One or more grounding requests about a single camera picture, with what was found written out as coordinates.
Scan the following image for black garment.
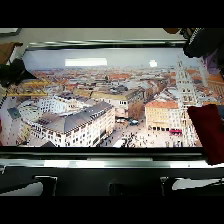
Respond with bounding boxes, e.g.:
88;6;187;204
182;28;224;60

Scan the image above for lilac garment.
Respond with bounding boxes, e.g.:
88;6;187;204
201;53;224;80

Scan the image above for silver frame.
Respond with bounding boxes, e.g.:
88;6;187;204
0;151;224;197

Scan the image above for red T-shirt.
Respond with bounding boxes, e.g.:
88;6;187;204
186;103;224;166

